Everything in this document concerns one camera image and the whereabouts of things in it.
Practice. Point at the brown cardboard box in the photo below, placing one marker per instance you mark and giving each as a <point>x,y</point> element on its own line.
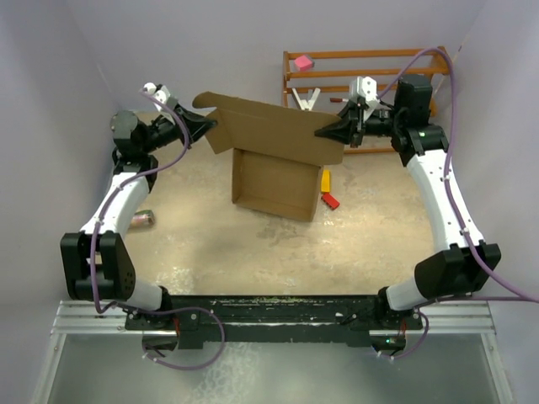
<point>277,160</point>

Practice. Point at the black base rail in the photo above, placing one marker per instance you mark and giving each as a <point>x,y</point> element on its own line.
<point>353,320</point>

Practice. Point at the wooden three-tier rack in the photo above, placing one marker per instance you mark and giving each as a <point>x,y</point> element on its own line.
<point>328,76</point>

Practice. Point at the pink eraser block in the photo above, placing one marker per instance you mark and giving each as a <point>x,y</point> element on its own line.
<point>303,63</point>

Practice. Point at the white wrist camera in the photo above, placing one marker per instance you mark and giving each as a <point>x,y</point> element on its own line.
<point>159,95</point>
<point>363,92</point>

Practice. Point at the aluminium extrusion frame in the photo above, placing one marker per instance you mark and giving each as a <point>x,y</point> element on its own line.
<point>454,358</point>

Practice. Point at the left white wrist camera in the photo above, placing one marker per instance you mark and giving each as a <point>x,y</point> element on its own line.
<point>159,95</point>

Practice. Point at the white clamp tool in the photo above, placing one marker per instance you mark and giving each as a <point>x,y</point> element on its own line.
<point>307,103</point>

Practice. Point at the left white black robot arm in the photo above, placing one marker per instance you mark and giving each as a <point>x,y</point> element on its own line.
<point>97,265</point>

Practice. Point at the yellow toy block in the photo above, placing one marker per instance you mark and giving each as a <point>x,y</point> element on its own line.
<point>325,184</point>

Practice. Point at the small pink green object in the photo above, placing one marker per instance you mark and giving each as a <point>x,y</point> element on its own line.
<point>143,219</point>

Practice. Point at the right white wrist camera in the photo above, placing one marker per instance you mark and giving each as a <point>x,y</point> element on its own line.
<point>363,92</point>

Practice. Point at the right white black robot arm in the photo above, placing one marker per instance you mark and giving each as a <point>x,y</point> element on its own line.
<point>453,269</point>

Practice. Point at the red toy brick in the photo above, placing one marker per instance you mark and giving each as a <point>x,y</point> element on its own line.
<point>330,201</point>

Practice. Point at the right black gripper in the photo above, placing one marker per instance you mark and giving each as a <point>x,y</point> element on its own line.
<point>351,129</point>

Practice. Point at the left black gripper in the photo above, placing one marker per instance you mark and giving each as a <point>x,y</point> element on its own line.
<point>189,125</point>

